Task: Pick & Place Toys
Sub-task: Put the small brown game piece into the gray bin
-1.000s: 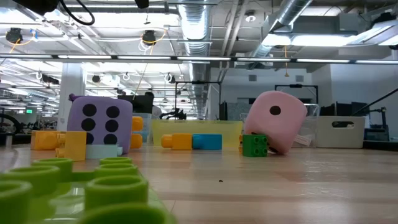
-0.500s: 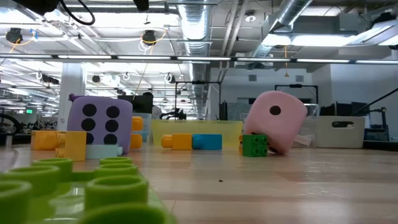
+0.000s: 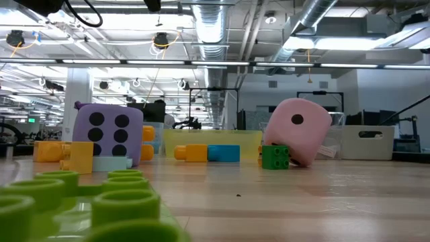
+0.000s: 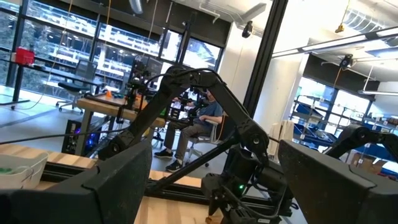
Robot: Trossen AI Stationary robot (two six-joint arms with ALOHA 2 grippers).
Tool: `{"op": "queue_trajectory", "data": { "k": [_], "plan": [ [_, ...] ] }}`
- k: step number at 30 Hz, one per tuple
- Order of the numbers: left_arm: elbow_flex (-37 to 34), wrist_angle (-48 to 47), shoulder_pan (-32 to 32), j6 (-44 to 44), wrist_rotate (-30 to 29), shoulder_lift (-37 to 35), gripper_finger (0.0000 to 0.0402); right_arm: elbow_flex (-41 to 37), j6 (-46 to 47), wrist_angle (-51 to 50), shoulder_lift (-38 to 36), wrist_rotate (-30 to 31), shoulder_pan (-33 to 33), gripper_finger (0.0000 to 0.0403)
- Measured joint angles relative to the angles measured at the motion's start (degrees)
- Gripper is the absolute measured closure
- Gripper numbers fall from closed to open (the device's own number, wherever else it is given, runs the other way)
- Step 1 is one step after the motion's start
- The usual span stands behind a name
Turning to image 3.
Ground orange toy brick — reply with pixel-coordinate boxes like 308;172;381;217
140;124;157;161
32;140;67;163
173;143;209;163

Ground purple foam die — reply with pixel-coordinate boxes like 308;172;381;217
71;102;144;167

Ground light blue toy brick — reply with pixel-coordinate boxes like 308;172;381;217
91;155;134;173

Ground small yellow toy brick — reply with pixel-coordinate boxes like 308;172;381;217
59;140;95;175

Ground small green toy brick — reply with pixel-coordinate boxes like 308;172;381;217
261;145;290;170

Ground pink foam die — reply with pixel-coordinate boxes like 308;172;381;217
263;97;333;168

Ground black ceiling device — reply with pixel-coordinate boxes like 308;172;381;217
153;32;171;48
5;29;25;47

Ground long ceiling light strip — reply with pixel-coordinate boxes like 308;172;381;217
0;57;430;70

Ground black background monitor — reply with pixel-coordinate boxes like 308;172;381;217
126;102;167;124

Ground white building column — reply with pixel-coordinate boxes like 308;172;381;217
61;69;93;142

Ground black background equipment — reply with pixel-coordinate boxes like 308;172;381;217
172;116;203;130

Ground small clear plastic bin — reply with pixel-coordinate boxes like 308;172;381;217
143;120;165;156

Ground yellow plastic bin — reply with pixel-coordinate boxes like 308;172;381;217
163;129;263;161

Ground lime green toy brick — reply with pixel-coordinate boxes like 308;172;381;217
0;169;191;242

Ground large clear plastic bin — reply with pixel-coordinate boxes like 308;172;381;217
261;110;346;161

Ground row of black monitors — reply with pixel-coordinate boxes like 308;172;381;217
345;109;401;127

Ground grey plastic bin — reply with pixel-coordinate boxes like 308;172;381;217
341;124;396;161

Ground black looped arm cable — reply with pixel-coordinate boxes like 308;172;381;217
62;0;104;29

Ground wide black background frame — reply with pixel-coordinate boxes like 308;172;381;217
187;86;241;131

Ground silver slanted ventilation duct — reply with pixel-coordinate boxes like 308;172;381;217
273;0;339;65

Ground narrow black background frame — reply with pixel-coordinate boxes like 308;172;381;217
296;90;345;117

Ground black right frame rails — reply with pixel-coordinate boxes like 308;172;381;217
379;102;430;154

